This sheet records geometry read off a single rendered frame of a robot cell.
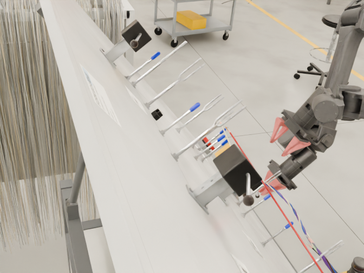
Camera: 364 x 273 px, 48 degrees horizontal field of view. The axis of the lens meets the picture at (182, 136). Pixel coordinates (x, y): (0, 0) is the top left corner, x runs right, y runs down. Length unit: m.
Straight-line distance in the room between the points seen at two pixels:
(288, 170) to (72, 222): 0.65
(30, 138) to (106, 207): 1.34
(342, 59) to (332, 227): 1.70
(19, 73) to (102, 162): 1.18
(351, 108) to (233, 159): 0.61
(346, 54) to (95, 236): 0.99
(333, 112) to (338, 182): 2.24
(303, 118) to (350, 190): 2.14
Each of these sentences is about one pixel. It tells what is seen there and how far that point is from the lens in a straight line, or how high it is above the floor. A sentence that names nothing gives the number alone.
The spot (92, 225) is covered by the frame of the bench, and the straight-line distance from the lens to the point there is 1.49.
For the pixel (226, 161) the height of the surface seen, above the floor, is 1.54.
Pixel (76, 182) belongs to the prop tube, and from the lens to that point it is 1.16.
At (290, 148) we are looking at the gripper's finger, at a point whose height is 1.26.
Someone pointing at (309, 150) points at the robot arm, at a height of 1.18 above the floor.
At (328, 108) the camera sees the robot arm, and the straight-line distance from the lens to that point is 1.04.
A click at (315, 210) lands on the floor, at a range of 2.94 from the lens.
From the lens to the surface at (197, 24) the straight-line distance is 5.13.
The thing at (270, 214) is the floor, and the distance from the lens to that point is 2.80.
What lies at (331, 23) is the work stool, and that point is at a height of 0.67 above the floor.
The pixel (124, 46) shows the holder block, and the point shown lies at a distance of 0.80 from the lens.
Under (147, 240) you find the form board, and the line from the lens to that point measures 0.29.
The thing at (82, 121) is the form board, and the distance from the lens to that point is 0.39.
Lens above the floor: 1.87
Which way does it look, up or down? 34 degrees down
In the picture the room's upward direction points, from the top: 6 degrees clockwise
